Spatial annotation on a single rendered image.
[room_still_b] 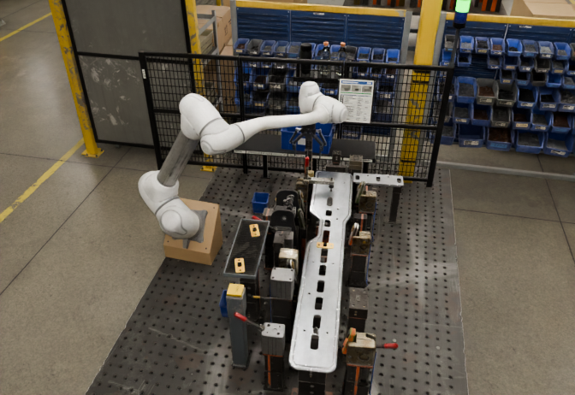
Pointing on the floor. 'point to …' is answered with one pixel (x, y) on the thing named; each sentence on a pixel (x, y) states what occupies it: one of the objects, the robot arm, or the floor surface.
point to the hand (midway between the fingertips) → (307, 154)
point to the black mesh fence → (293, 103)
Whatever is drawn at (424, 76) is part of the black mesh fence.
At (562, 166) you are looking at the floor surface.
